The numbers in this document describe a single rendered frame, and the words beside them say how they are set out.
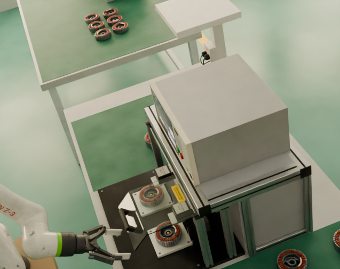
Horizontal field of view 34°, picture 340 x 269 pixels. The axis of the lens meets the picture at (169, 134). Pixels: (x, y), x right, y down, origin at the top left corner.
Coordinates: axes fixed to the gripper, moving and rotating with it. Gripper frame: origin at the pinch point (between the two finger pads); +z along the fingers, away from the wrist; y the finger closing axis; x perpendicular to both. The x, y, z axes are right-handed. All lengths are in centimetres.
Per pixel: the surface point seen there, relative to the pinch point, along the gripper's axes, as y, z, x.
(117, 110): -103, 23, 2
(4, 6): -472, 5, -88
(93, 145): -80, 7, -7
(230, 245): 19.6, 34.3, 18.1
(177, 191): 5.3, 11.7, 32.0
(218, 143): 11, 17, 59
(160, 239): 2.6, 14.4, 4.9
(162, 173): -22.6, 18.9, 19.5
